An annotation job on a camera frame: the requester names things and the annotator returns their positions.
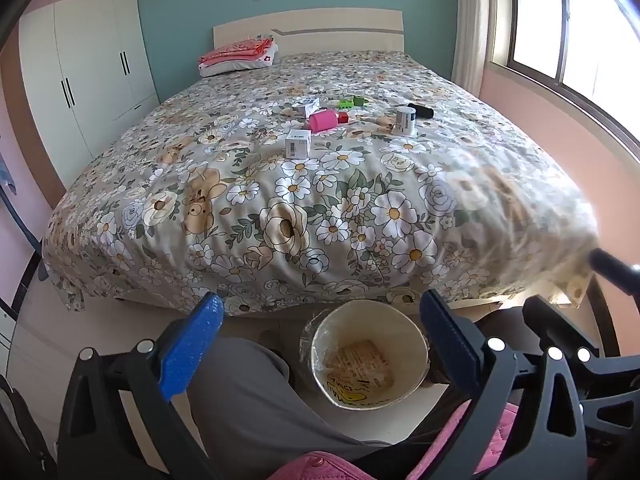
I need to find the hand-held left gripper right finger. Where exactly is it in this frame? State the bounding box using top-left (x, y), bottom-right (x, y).
top-left (420, 289), bottom-right (587, 480)

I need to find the white and grey can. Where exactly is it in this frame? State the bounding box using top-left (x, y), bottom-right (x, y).
top-left (392, 106), bottom-right (419, 137)

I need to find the cream curtain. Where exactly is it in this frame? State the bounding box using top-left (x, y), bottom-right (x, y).
top-left (452, 0), bottom-right (502, 102)

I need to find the printed paper wrapper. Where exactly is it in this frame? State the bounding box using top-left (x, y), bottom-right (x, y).
top-left (325, 340), bottom-right (397, 387)

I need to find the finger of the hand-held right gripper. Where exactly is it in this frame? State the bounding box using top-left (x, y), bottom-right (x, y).
top-left (589, 248), bottom-right (640, 295)
top-left (522, 295), bottom-right (640, 402)

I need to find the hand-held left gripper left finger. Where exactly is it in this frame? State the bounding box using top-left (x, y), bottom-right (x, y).
top-left (56, 292), bottom-right (225, 480)

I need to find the window with metal frame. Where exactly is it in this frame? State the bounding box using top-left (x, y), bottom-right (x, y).
top-left (492, 0), bottom-right (640, 147)

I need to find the bed with floral cover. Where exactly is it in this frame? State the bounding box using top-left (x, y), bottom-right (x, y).
top-left (42, 50), bottom-right (601, 317)

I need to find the pink folded bedding and pillow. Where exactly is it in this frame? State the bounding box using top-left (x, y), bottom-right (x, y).
top-left (199, 44), bottom-right (280, 79)

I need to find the small white carton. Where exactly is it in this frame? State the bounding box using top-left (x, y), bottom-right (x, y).
top-left (284, 129), bottom-right (314, 161)

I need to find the cream round waste bin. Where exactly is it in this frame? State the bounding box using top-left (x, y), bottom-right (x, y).
top-left (300, 300), bottom-right (431, 409)

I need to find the clear plastic bin liner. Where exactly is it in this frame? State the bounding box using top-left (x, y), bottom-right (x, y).
top-left (299, 308), bottom-right (337, 361)

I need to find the folded pink blanket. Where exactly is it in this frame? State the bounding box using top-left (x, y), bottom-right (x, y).
top-left (199, 36), bottom-right (276, 67)

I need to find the beige bed headboard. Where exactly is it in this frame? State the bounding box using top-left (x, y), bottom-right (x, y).
top-left (213, 9), bottom-right (405, 59)

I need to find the pink quilted jacket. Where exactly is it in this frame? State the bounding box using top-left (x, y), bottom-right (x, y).
top-left (265, 402), bottom-right (522, 480)

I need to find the white wardrobe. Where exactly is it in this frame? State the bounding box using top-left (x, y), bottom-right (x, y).
top-left (19, 0), bottom-right (160, 189)

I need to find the pink cylinder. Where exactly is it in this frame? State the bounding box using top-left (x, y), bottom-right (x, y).
top-left (308, 108), bottom-right (339, 134)

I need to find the person's grey trouser leg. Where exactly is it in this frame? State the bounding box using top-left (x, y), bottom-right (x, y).
top-left (187, 337), bottom-right (392, 480)

